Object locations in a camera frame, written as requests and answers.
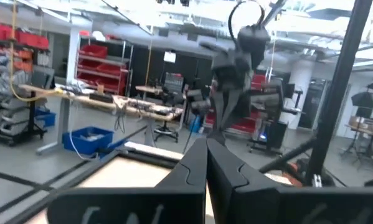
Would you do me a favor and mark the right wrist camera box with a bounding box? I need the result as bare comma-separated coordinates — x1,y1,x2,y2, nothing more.
237,24,271,70

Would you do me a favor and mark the long wooden work table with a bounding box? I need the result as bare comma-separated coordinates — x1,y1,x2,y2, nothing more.
17,83,184,156

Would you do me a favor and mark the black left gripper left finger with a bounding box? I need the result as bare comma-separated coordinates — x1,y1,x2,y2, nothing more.
47,138,209,224

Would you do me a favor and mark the black equipment cart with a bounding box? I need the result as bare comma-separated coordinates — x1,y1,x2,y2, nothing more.
250,77,304,156

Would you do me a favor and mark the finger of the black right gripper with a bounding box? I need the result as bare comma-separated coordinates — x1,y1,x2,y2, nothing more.
222,89,247,138
209,89,227,141

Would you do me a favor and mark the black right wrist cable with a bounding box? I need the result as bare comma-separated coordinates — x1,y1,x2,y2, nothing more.
227,0,266,43

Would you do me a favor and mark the small blue plastic bin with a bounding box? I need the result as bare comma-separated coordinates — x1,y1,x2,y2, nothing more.
34,107,57,128

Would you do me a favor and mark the metal rack with red bins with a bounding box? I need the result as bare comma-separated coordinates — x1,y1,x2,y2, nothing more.
76,37,134,96

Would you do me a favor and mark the black office chair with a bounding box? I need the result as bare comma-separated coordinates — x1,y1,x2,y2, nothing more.
153,72,187,144

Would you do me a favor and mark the yellow hanging cable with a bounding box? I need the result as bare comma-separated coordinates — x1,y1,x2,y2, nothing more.
9,0,65,103

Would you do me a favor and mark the shelf with red bins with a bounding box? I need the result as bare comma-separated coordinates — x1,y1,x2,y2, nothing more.
0,21,55,147

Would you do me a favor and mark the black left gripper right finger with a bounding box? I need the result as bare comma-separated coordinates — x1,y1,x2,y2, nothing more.
207,139,373,224

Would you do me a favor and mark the black frame post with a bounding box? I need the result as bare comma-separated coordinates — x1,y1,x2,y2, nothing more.
305,0,373,187

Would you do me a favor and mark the large blue plastic bin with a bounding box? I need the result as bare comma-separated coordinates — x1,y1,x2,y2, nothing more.
61,125,115,156

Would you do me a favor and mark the black diagonal bar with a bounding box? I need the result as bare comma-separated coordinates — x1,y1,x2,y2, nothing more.
258,136,318,174

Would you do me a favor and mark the black studio light stand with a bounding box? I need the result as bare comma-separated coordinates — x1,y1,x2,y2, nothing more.
340,77,373,162

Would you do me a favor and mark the white paper sign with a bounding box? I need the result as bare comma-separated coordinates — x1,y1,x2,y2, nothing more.
163,50,177,64

